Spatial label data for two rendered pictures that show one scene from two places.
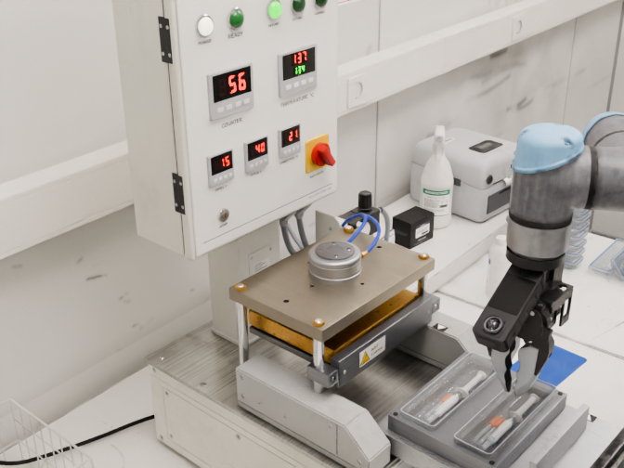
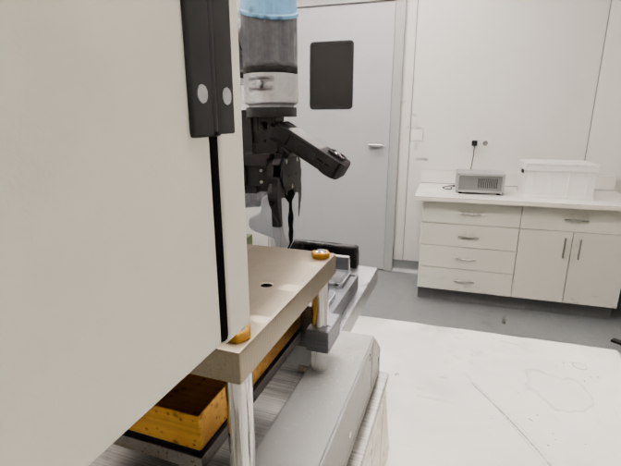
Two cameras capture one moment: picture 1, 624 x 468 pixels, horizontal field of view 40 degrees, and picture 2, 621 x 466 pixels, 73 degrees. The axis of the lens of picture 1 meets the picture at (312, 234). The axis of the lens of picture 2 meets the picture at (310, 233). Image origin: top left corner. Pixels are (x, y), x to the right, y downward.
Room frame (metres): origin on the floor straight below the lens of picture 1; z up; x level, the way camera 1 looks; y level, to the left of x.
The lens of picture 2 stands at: (1.11, 0.32, 1.23)
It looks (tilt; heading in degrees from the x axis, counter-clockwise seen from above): 15 degrees down; 248
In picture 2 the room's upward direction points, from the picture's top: straight up
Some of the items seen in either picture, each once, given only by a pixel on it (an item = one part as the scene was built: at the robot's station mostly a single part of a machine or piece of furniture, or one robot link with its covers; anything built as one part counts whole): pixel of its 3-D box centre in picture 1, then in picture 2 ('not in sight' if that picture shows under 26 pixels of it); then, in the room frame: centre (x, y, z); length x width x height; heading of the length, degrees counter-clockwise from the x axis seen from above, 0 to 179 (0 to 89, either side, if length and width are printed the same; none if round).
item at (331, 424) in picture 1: (309, 412); (331, 405); (0.97, 0.01, 0.96); 0.25 x 0.05 x 0.07; 49
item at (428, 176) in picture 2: not in sight; (512, 179); (-1.40, -2.00, 0.80); 1.29 x 0.04 x 0.10; 141
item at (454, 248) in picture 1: (401, 251); not in sight; (1.83, -0.22, 0.77); 0.84 x 0.30 x 0.04; 141
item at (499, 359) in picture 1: (510, 353); (267, 226); (0.95, -0.26, 1.08); 0.06 x 0.03 x 0.09; 139
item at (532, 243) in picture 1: (535, 232); (270, 91); (0.94, -0.28, 1.26); 0.08 x 0.08 x 0.05
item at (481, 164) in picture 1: (468, 172); not in sight; (2.07, -0.41, 0.88); 0.25 x 0.20 x 0.17; 45
